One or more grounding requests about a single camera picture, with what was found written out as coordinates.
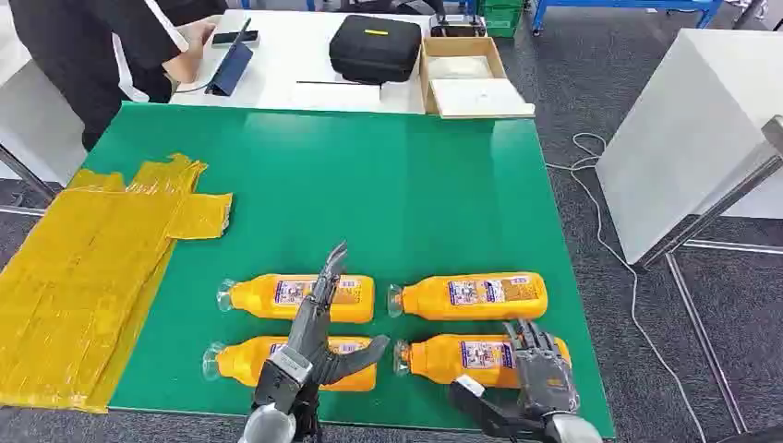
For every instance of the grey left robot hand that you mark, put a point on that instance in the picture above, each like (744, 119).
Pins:
(312, 333)

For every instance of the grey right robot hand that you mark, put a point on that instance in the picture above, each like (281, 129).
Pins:
(544, 379)

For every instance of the orange drink bottle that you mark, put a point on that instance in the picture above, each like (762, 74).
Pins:
(434, 361)
(428, 299)
(257, 296)
(241, 361)

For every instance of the green table mat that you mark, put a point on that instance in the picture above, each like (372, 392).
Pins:
(397, 202)

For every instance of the yellow plastic sheet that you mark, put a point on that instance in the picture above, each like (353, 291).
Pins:
(79, 275)

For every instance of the white table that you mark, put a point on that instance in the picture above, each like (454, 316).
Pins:
(293, 61)

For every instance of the dark blue tablet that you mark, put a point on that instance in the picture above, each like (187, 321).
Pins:
(231, 70)

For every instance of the white side table panel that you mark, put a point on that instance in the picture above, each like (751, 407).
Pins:
(685, 134)

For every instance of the white foam board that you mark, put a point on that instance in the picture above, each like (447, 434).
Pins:
(480, 98)

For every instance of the black zipped carry case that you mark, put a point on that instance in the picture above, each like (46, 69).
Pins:
(374, 49)

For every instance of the white plastic bag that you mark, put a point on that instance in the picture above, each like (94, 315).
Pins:
(459, 67)

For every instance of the black phone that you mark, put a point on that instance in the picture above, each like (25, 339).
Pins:
(235, 38)

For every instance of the brown cardboard box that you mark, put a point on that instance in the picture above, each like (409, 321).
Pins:
(459, 46)

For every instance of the white panel with steel leg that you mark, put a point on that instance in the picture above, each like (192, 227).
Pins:
(37, 122)

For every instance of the green plastic crate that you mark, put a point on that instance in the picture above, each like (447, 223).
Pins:
(501, 18)

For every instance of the person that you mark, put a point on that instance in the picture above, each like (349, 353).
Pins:
(73, 49)

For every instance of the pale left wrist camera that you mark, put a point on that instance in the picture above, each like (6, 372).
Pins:
(287, 365)

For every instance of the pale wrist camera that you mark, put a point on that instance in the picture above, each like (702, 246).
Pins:
(287, 365)
(474, 394)

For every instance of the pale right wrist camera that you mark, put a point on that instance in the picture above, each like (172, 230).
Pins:
(474, 394)

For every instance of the steel table frame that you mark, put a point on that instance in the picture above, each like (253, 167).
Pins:
(703, 216)

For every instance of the blue metal frame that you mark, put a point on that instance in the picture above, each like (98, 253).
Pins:
(624, 3)

